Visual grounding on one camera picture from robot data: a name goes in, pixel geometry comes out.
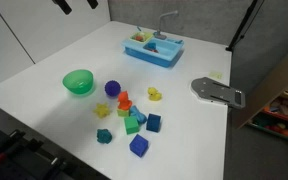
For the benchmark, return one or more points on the green soft cube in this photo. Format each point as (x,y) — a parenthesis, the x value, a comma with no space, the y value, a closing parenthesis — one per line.
(131,125)

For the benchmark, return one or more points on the green plastic bowl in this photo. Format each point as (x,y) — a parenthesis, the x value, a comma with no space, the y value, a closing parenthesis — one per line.
(79,81)

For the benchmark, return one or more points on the black tripod pole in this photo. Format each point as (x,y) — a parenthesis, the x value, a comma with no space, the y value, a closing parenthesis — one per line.
(248,19)

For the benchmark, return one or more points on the black equipment with red handle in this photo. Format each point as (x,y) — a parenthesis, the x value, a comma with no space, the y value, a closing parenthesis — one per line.
(22,159)

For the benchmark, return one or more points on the blue toy sink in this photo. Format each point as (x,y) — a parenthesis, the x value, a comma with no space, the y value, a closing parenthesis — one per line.
(168,50)

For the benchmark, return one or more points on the blue cup in sink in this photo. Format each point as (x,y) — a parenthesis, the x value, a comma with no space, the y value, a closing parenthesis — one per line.
(151,47)

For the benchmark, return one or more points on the light green soft block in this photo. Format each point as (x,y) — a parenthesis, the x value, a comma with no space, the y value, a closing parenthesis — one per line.
(123,113)

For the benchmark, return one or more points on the yellow-green sink basket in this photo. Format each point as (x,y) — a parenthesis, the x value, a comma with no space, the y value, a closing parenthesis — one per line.
(141,37)

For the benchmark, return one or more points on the grey metal mounting plate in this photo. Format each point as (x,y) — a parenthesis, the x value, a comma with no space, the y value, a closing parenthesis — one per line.
(213,91)

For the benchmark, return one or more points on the dark blue soft cube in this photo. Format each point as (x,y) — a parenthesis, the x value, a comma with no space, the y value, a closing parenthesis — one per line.
(153,123)

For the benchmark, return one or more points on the yellow rubber duck toy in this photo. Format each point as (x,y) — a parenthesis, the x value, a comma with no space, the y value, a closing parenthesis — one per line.
(154,94)

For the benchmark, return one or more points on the grey toy faucet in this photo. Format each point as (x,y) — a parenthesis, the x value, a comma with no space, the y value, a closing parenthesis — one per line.
(158,34)

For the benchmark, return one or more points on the purple spiky ball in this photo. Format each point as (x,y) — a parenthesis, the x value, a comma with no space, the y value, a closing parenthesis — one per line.
(112,88)

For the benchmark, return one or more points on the cardboard toy shelf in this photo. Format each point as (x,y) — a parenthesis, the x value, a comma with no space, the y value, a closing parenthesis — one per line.
(267,105)

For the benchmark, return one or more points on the yellow spiky star toy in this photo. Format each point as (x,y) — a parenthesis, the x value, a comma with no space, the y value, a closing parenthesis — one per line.
(101,110)

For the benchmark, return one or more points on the blue soft block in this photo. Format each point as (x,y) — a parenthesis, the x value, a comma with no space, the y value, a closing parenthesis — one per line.
(139,145)

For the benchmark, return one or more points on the teal rubber animal toy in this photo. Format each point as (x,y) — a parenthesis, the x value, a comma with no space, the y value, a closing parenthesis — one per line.
(104,136)

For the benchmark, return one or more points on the orange rubber animal toy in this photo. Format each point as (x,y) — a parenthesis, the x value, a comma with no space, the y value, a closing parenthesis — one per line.
(124,102)

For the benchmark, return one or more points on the light blue rubber toy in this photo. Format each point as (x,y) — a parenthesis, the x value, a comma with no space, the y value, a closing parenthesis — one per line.
(141,118)

